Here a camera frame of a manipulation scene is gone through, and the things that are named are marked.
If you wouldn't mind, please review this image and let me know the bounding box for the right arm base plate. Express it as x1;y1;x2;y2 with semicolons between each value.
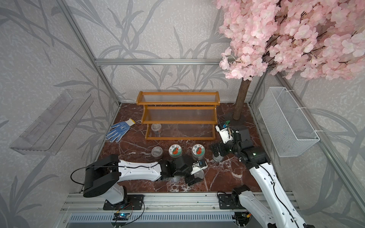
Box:
217;192;239;210

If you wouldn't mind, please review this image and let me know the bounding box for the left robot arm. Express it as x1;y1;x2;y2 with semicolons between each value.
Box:
83;154;208;205

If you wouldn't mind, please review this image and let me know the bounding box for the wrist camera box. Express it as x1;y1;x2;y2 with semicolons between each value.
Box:
215;123;233;144
191;160;208;175

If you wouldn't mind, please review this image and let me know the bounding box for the aluminium front rail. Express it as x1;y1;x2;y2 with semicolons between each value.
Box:
59;191;300;214

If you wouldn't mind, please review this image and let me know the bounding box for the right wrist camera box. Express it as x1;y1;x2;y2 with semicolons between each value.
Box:
215;123;233;144

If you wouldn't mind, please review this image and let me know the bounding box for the left circuit board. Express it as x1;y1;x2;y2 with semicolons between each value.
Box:
112;212;130;221

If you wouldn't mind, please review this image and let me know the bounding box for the aluminium wall frame bar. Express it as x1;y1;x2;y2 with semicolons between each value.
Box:
95;59;221;66

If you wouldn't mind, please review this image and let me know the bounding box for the clear acrylic wall shelf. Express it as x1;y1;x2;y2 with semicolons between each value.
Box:
10;89;94;156

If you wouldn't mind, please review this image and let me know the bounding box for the circuit board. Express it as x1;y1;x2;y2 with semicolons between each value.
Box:
112;212;130;221
232;212;252;224

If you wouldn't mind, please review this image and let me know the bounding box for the orange wooden three-tier shelf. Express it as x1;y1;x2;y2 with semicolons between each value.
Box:
136;91;220;141

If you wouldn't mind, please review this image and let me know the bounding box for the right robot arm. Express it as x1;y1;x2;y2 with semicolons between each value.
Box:
211;123;311;228

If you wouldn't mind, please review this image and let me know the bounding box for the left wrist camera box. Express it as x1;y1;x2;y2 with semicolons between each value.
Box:
191;160;208;175

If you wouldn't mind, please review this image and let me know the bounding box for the tomato lid jar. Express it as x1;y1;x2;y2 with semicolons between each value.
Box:
168;144;183;158
192;144;205;161

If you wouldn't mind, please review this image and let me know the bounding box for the right circuit board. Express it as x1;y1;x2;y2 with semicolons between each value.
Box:
232;212;252;224

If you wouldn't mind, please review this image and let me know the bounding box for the white wire mesh basket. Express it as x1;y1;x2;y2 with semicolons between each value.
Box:
259;87;320;157

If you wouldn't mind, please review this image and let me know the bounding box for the blue white work glove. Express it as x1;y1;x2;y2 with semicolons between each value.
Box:
106;118;136;143

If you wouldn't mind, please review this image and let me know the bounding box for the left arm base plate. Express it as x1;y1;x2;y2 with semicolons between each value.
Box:
103;194;144;211

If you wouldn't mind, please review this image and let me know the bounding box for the pink cherry blossom tree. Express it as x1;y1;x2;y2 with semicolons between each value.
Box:
215;1;365;120

